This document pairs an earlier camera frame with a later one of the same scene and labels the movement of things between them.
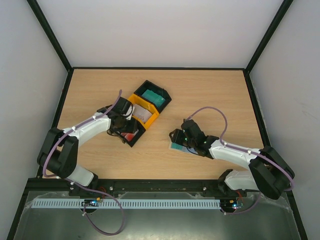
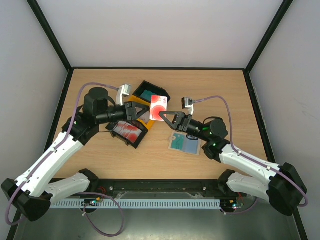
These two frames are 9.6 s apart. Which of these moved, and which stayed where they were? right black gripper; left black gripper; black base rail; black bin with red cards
Moved: right black gripper; left black gripper
Stayed: black bin with red cards; black base rail
